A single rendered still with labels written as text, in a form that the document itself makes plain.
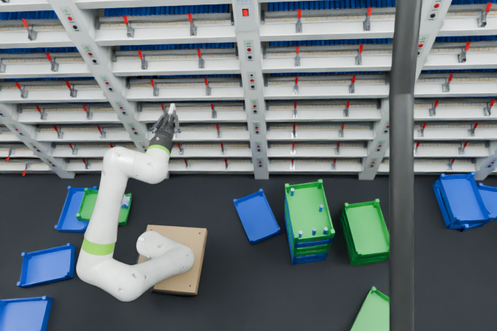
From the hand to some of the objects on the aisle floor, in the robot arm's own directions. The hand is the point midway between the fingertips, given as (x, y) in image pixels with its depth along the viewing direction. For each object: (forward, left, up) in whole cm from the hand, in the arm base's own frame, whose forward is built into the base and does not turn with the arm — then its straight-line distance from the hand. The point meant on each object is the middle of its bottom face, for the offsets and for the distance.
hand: (171, 110), depth 166 cm
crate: (-21, +68, -94) cm, 118 cm away
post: (+5, +112, -96) cm, 148 cm away
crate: (-94, +86, -98) cm, 161 cm away
